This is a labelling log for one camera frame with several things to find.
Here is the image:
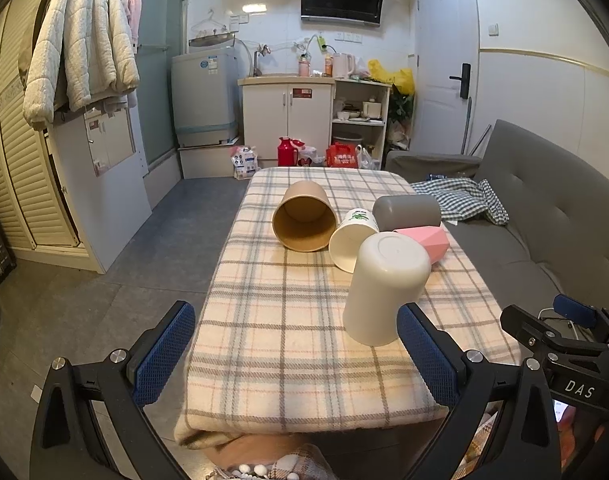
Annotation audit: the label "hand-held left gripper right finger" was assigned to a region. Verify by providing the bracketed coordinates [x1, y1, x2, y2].
[397, 302, 576, 480]

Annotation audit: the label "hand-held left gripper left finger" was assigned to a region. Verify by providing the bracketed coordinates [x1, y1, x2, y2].
[29, 301, 196, 480]

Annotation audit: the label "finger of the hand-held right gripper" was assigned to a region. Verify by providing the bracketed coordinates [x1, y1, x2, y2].
[501, 304, 566, 357]
[553, 293, 609, 344]

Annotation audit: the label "cream plastic cup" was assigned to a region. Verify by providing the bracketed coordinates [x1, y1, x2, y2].
[343, 232, 432, 346]

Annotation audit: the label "pink faceted cup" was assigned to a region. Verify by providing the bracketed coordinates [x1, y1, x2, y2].
[391, 226, 451, 265]

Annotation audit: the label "white paper cup green print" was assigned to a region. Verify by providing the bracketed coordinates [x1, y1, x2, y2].
[329, 207, 380, 274]

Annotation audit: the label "grey plastic cup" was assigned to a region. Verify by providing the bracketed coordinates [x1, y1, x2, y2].
[373, 194, 442, 234]

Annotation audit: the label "brown paper cup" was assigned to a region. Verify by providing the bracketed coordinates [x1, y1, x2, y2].
[272, 180, 338, 253]

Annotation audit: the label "grey sofa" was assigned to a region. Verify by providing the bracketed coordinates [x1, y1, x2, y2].
[385, 119, 609, 361]

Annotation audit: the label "plaid blanket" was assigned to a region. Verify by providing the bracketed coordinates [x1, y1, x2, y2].
[174, 166, 524, 449]

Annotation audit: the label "blue checked cloth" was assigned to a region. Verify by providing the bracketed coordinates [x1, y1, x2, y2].
[411, 177, 510, 225]

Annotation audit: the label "white panel board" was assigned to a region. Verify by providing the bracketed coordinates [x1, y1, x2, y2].
[51, 104, 154, 275]

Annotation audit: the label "clear plastic bag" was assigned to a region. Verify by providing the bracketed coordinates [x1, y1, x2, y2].
[356, 145, 381, 171]

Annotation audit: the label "white printed package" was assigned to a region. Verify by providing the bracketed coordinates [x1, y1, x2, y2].
[230, 145, 260, 180]

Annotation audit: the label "red shopping bag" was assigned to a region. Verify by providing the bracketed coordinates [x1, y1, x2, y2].
[325, 142, 363, 169]

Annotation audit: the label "red thermos jug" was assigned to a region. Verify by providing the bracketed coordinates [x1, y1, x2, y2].
[277, 136, 304, 167]

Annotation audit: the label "louvered wardrobe doors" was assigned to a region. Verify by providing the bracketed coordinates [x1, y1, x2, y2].
[0, 0, 88, 263]

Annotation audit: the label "green plant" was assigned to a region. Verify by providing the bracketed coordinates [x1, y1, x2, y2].
[386, 91, 415, 133]

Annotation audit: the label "white open shelf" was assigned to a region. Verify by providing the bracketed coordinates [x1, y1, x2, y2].
[331, 78, 391, 171]

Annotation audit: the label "grey washing machine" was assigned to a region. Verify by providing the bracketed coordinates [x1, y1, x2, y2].
[171, 46, 240, 149]

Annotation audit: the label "white sink cabinet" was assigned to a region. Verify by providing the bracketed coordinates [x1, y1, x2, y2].
[237, 75, 335, 169]

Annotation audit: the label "yellow plastic bag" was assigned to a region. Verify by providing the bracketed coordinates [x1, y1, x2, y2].
[367, 59, 415, 96]

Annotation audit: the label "white door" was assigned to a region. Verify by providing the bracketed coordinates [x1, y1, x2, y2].
[415, 0, 481, 157]

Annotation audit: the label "glass shower door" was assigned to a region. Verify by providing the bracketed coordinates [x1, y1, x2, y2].
[133, 0, 191, 173]

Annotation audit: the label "white electric kettle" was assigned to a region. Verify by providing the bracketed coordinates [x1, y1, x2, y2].
[331, 52, 358, 80]

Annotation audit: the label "metal faucet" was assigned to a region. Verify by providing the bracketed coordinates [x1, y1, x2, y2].
[253, 44, 273, 78]

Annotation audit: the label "white puffer jacket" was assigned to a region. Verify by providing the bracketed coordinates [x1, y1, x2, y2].
[23, 0, 141, 131]

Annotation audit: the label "pink towel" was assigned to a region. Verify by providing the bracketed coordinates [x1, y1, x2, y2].
[121, 0, 143, 42]

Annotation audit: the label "white cable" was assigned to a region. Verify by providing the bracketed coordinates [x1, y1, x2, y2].
[538, 306, 587, 342]

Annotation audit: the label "black door handle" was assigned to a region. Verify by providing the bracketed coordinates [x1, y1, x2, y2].
[449, 63, 471, 100]

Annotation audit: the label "wire clothes hanger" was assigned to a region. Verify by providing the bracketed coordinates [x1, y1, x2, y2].
[189, 9, 236, 43]

